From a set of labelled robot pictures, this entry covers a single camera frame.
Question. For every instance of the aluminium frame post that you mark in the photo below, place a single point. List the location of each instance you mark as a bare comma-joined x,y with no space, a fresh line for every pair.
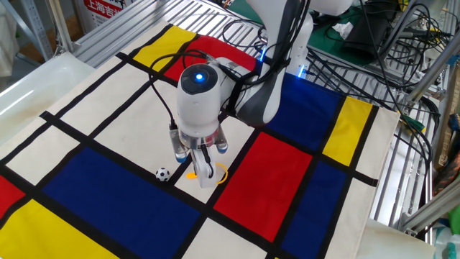
431,72

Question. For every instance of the grey perforated shelf upright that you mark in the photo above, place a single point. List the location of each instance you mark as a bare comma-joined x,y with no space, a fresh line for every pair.
36,28

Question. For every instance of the black pouch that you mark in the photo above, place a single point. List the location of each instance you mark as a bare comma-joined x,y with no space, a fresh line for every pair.
366,36

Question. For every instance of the colour block patterned cloth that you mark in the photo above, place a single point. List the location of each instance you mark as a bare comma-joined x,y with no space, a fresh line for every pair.
108,201

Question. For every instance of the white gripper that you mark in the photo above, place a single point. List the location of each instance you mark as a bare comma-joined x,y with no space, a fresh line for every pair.
199,165

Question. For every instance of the aluminium frame rail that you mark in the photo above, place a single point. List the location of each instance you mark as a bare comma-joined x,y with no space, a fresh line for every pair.
431,212

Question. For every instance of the red white printed sign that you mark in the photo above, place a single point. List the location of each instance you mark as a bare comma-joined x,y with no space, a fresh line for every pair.
104,9

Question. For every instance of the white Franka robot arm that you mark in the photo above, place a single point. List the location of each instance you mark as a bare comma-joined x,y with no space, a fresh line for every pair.
197,108

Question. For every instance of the crumpled white paper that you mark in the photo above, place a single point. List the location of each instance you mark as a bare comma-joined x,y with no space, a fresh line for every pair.
343,30

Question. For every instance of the silver blue wrist camera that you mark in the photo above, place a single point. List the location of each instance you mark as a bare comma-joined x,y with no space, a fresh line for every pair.
178,147

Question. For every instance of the small black white soccer ball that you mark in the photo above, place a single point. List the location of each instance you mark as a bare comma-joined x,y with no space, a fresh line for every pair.
162,174

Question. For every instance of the green mat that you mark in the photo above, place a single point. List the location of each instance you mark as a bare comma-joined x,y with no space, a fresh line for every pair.
323,39

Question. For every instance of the white plastic tray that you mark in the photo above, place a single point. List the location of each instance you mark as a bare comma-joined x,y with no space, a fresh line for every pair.
36,90

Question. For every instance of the white sheet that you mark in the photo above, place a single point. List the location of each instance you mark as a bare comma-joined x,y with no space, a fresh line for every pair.
388,241

